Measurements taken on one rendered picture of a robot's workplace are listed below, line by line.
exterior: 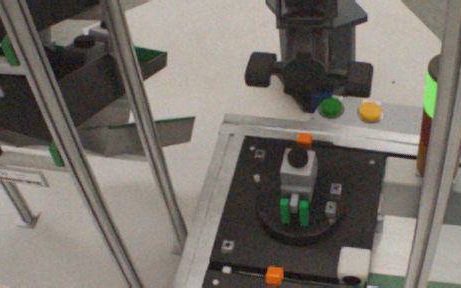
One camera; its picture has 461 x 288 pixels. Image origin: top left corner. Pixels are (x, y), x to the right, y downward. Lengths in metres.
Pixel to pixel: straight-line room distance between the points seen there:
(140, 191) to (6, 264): 0.30
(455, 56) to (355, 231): 0.52
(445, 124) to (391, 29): 0.90
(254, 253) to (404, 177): 0.34
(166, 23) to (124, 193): 0.48
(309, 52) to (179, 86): 0.62
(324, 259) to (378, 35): 0.64
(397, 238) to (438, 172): 0.41
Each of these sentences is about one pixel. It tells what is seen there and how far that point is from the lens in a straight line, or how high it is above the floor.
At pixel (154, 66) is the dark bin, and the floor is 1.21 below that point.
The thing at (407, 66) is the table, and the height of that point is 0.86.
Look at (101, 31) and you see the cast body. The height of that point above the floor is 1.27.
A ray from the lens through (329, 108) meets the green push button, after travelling 1.23.
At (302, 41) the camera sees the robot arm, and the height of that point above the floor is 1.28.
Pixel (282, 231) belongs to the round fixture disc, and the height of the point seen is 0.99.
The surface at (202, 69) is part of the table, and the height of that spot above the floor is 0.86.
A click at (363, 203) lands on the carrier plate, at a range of 1.11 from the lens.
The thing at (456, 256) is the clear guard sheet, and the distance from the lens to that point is 0.89.
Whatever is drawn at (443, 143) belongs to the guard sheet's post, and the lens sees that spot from 0.71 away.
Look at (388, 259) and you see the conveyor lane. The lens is 1.12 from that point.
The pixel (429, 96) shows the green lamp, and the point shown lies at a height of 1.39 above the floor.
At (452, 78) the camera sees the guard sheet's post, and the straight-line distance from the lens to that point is 0.63.
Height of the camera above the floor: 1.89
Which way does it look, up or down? 54 degrees down
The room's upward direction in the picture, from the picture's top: 7 degrees counter-clockwise
